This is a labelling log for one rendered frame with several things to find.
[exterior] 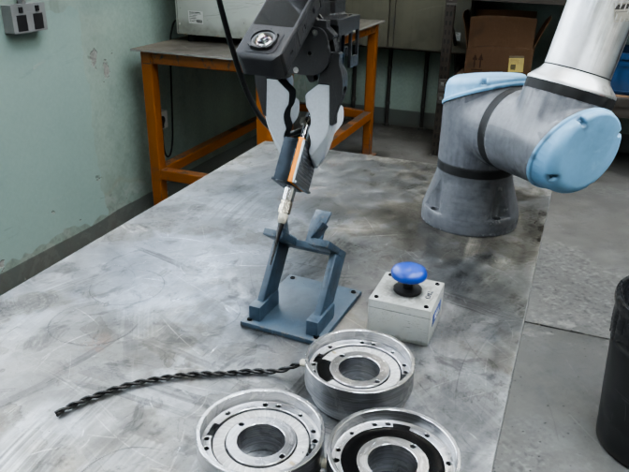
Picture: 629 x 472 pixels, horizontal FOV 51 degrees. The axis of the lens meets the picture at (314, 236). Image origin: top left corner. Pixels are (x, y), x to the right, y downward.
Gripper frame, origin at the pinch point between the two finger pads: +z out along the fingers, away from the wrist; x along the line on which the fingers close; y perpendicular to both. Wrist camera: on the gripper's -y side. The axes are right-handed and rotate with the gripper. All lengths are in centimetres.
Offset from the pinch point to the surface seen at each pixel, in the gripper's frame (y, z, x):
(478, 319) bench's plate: 8.4, 19.7, -19.6
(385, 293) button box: 1.7, 15.1, -10.0
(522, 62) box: 332, 42, 20
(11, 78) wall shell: 99, 24, 153
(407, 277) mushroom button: 1.7, 12.5, -12.4
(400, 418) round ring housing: -16.2, 16.3, -17.5
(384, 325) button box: 0.0, 18.1, -10.7
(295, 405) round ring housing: -18.5, 16.3, -8.7
